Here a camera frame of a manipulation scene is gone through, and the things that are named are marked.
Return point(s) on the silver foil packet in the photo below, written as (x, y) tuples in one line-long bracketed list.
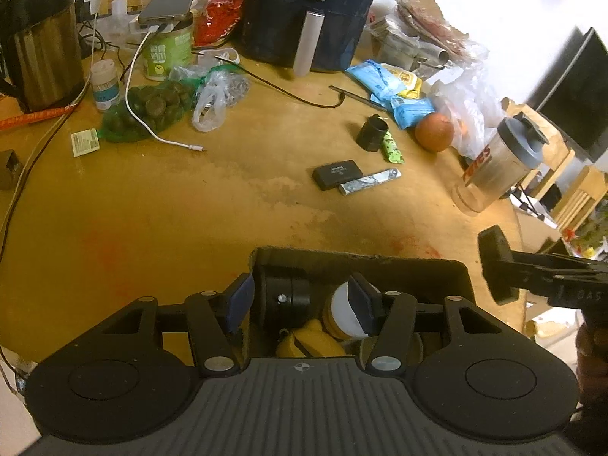
[(370, 181)]

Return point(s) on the yellow snack packet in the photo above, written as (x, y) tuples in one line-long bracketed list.
[(406, 80)]

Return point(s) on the metal pot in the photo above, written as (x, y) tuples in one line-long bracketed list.
[(403, 47)]

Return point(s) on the tan pig-shaped case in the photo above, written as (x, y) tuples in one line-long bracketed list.
[(308, 344)]

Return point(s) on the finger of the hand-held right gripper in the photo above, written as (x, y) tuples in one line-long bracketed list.
[(496, 266)]

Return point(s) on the green can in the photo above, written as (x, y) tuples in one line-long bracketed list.
[(166, 54)]

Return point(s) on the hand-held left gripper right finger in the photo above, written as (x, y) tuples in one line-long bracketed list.
[(361, 305)]

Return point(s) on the small blue snack packet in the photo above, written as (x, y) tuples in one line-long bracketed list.
[(411, 111)]

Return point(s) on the flat black box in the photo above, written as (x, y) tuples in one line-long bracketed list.
[(337, 175)]

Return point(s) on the black charger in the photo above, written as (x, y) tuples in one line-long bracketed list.
[(84, 7)]

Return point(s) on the person's right hand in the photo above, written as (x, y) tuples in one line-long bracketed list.
[(591, 349)]

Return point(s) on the white scoop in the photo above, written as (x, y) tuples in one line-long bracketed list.
[(223, 54)]

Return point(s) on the clear plastic bag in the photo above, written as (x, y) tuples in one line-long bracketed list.
[(213, 99)]

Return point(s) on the black monitor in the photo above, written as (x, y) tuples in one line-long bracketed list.
[(579, 99)]

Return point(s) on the white adapter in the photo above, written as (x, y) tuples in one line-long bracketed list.
[(119, 4)]

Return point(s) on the small white bottle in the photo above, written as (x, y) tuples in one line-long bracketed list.
[(105, 88)]

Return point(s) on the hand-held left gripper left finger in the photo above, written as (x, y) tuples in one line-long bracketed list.
[(238, 301)]

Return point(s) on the dark storage box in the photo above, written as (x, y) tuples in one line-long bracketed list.
[(427, 275)]

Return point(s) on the large blue snack packet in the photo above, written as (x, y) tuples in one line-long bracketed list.
[(373, 78)]

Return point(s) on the grey smartphone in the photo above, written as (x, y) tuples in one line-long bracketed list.
[(166, 4)]

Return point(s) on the brown and black kettle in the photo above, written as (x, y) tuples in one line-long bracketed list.
[(42, 57)]

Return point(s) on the green net bag of chestnuts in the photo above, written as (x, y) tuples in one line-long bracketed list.
[(152, 109)]

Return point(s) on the red snack bag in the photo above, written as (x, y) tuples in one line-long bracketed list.
[(221, 14)]

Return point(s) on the white round lid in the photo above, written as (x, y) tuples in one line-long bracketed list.
[(339, 311)]

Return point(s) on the thin black stick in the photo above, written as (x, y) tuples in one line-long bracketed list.
[(356, 95)]

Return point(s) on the small green-white paper packet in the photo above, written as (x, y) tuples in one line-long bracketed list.
[(85, 142)]

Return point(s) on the dark blue air fryer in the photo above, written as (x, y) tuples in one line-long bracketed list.
[(285, 19)]

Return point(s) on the white plastic bag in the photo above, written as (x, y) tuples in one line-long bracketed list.
[(475, 114)]

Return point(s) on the orange fruit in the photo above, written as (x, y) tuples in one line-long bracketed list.
[(434, 133)]

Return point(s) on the stack of wrapped cardboard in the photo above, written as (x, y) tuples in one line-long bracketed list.
[(437, 19)]

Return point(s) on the clear shaker bottle grey lid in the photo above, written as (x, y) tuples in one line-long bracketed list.
[(494, 166)]

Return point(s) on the wooden chair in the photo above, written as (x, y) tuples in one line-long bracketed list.
[(586, 190)]

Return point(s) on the cardboard box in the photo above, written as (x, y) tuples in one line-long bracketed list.
[(536, 232)]

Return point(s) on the black camera lens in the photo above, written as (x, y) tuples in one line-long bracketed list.
[(285, 294)]

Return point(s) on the green snack packet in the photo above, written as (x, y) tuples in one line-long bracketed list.
[(392, 149)]

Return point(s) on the black cylinder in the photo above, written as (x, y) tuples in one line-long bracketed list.
[(373, 133)]

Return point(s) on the black tape roll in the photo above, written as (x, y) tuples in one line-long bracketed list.
[(414, 347)]

